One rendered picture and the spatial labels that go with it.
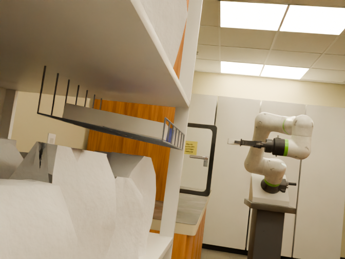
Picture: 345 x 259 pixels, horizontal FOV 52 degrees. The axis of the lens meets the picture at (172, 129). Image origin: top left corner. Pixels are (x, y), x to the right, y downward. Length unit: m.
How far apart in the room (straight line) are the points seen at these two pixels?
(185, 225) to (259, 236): 1.45
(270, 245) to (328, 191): 2.67
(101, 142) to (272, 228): 1.41
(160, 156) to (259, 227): 1.08
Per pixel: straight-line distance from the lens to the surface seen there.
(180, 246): 1.36
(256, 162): 2.58
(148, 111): 2.00
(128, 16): 0.49
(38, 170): 0.54
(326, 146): 5.33
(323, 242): 5.39
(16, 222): 0.42
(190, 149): 2.01
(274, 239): 2.77
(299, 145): 1.95
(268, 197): 2.74
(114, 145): 2.03
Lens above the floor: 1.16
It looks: 5 degrees up
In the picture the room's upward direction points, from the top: 7 degrees clockwise
